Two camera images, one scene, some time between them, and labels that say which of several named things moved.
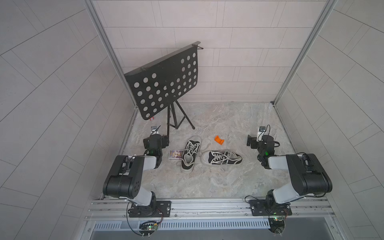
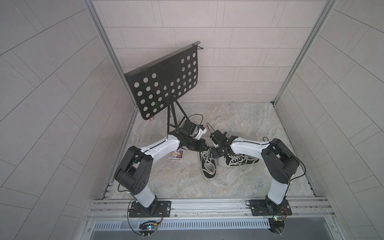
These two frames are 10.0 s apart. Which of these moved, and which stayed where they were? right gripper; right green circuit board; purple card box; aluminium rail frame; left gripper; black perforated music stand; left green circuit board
Moved: left gripper; right gripper
Stayed: right green circuit board; black perforated music stand; aluminium rail frame; purple card box; left green circuit board
